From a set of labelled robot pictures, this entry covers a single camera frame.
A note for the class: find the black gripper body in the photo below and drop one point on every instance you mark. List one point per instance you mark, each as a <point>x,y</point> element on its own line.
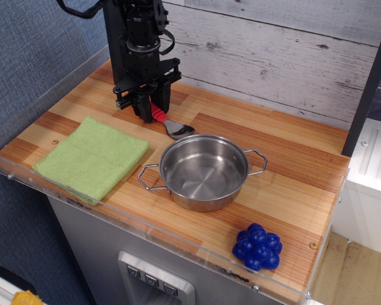
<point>149,72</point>

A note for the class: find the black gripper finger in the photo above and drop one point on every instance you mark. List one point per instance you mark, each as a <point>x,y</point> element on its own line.
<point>142,107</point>
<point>162,97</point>

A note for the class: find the red handled metal spoon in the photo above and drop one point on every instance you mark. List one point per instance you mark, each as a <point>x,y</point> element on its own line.
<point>174,129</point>

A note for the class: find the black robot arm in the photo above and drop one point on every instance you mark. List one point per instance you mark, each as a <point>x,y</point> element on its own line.
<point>146,22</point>

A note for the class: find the green folded cloth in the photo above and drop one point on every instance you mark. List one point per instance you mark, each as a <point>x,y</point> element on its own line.
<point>92,160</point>

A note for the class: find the stainless steel pot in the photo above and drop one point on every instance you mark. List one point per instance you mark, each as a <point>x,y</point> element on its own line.
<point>204,173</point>

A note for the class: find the silver button control panel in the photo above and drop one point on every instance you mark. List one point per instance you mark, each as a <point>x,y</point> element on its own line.
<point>146,283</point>

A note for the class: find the blue toy grape bunch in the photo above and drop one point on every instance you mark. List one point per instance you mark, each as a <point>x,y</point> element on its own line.
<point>257,248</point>

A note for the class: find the yellow object bottom left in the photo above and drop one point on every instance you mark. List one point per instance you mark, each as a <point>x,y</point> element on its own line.
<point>26,298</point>

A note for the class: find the white ridged appliance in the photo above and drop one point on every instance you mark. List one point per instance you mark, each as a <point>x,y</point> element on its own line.
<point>357,215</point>

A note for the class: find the dark left upright post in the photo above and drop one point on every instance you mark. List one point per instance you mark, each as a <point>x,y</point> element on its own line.
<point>115,16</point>

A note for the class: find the dark upright post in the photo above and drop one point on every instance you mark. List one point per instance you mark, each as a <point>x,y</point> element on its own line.
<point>115,16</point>
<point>364,106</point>

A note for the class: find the clear acrylic guard rail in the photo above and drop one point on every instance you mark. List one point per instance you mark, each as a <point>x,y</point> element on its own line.
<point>294,198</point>

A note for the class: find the dark right upright post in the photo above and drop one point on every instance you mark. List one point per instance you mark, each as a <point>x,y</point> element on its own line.
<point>364,106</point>

